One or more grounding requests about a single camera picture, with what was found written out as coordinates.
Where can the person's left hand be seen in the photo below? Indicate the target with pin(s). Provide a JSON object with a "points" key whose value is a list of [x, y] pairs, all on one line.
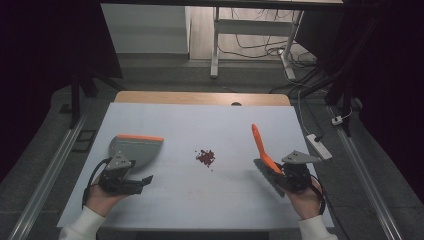
{"points": [[100, 200]]}

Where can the orange brush with dark bristles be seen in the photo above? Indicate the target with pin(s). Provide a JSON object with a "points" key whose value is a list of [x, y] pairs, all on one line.
{"points": [[263, 150]]}

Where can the person's right hand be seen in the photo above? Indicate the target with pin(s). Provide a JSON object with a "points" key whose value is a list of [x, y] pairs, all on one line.
{"points": [[305, 203]]}

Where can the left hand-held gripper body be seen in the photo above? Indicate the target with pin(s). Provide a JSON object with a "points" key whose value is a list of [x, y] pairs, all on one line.
{"points": [[115, 176]]}

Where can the black curtain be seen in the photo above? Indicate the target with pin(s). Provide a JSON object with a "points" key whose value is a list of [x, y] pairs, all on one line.
{"points": [[383, 66], [50, 50]]}

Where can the white desk frame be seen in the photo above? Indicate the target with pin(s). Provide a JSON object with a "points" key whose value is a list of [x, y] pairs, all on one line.
{"points": [[253, 27]]}

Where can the black metal stand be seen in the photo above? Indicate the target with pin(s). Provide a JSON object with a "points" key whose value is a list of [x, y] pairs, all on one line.
{"points": [[345, 100], [75, 96]]}

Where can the small white adapter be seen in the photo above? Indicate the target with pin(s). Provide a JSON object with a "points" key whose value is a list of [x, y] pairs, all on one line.
{"points": [[337, 120]]}

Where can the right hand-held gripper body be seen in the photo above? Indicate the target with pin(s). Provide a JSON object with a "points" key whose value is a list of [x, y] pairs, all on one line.
{"points": [[296, 173]]}

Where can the metal floor rail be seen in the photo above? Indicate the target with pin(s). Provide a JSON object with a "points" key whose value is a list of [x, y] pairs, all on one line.
{"points": [[43, 183], [366, 180]]}

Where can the pile of red crumbs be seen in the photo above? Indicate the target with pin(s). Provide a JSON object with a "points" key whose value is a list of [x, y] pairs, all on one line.
{"points": [[206, 156]]}

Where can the white power strip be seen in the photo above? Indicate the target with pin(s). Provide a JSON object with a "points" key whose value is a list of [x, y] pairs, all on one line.
{"points": [[319, 146]]}

